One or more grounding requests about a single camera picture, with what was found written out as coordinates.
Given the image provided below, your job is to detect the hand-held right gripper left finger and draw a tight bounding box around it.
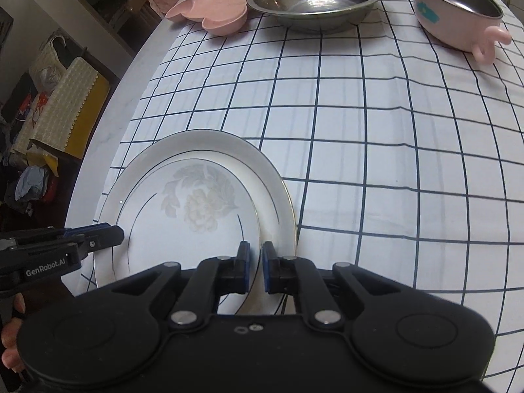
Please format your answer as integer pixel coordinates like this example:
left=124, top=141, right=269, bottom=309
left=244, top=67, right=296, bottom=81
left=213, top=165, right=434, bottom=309
left=110, top=241, right=251, bottom=329

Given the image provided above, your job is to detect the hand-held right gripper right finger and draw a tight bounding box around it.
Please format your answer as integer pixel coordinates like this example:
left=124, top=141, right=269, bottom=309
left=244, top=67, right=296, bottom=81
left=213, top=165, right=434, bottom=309
left=262, top=241, right=411, bottom=330

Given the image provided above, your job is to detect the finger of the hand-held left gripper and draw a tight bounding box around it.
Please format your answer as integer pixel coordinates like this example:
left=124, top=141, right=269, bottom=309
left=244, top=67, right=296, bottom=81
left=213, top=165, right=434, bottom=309
left=61, top=225, right=125, bottom=262
left=0, top=223, right=113, bottom=250

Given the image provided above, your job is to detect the white floral plate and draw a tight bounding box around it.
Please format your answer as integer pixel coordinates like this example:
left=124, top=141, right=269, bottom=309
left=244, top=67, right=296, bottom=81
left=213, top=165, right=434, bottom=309
left=93, top=130, right=298, bottom=317

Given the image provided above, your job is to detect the person's left hand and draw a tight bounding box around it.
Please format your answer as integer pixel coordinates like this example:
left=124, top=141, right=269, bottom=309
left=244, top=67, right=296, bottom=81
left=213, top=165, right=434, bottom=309
left=0, top=295, right=26, bottom=373

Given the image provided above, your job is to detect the pile of clothes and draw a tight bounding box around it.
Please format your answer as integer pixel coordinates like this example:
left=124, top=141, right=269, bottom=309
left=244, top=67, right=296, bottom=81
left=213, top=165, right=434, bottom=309
left=0, top=90, right=80, bottom=215

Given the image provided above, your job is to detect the yellow cushioned chair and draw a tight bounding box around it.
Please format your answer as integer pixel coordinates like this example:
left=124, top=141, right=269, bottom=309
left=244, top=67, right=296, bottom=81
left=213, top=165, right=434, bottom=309
left=28, top=55, right=112, bottom=161

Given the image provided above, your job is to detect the white checked tablecloth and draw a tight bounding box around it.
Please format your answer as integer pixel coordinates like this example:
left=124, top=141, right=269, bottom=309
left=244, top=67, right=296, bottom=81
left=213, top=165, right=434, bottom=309
left=97, top=0, right=524, bottom=379

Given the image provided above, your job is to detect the beige bag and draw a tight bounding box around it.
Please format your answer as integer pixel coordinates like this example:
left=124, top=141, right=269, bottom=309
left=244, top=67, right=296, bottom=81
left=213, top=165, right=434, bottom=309
left=29, top=32, right=89, bottom=87

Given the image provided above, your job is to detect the wooden chair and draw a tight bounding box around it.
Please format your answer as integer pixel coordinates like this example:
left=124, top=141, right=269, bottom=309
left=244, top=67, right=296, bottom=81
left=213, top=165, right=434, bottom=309
left=110, top=0, right=185, bottom=47

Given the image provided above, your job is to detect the pink cat-shaped plate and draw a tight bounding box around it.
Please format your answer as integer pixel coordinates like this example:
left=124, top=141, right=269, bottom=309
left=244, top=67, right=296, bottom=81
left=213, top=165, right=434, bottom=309
left=165, top=0, right=268, bottom=37

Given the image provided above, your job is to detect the pink pot with steel interior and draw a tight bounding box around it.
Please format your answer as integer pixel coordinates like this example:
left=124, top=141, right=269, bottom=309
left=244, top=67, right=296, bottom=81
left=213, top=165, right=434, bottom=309
left=409, top=0, right=513, bottom=65

